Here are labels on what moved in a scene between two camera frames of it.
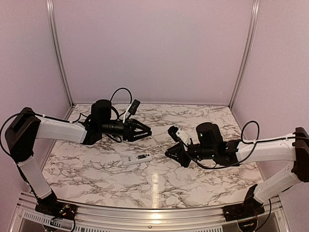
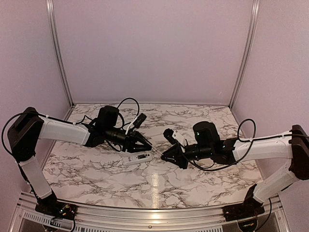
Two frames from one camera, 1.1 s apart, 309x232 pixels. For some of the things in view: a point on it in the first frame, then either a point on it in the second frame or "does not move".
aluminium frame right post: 248,50 does not move
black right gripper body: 206,152 does not move
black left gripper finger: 141,127 -> 143,140
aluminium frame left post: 51,19 does not move
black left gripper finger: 140,136 -> 140,149
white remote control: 137,158 does not move
